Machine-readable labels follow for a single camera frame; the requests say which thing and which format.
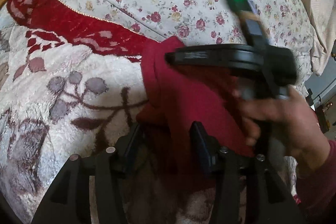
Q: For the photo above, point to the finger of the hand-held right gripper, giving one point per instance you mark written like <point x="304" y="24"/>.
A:
<point x="210" y="56"/>

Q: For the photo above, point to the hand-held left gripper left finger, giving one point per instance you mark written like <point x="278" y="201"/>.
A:
<point x="130" y="144"/>

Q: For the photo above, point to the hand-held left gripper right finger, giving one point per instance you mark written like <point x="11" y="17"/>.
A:
<point x="200" y="141"/>

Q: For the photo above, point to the dark red fleece garment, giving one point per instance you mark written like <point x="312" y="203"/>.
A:
<point x="183" y="98"/>

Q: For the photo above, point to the person's right forearm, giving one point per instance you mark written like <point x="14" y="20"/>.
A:
<point x="317" y="179"/>

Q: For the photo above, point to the person's right hand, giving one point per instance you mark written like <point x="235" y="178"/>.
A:
<point x="288" y="124"/>

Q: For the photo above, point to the grey furniture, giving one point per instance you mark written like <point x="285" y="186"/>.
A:
<point x="324" y="77"/>

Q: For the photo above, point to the beige cloth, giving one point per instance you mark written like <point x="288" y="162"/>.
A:
<point x="312" y="3"/>

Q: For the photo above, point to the red and white plush blanket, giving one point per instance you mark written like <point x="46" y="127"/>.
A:
<point x="78" y="69"/>

